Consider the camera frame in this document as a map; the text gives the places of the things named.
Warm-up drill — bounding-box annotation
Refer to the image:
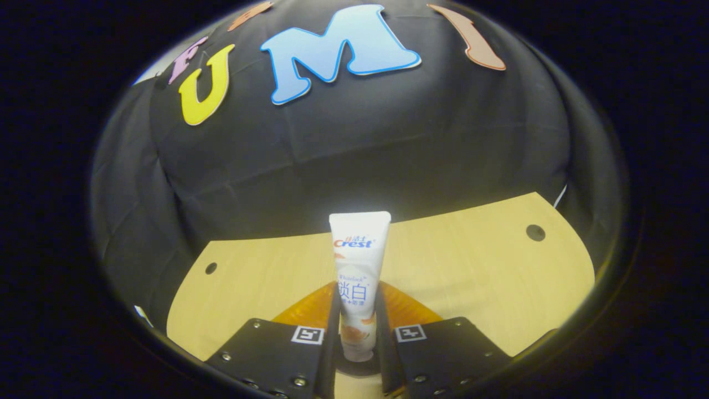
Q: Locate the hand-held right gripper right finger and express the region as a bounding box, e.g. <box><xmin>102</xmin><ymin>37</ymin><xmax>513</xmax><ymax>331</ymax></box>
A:
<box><xmin>377</xmin><ymin>282</ymin><xmax>513</xmax><ymax>399</ymax></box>

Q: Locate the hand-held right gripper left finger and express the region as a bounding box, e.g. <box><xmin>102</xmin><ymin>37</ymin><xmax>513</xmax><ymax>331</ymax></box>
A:
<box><xmin>205</xmin><ymin>283</ymin><xmax>341</xmax><ymax>399</ymax></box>

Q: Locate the white toothpaste tube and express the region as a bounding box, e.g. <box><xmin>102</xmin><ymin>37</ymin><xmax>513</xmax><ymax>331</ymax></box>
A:
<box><xmin>329</xmin><ymin>211</ymin><xmax>392</xmax><ymax>362</ymax></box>

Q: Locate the black backdrop cloth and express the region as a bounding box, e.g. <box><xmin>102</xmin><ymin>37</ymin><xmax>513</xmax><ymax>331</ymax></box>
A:
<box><xmin>89</xmin><ymin>0</ymin><xmax>626</xmax><ymax>333</ymax></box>

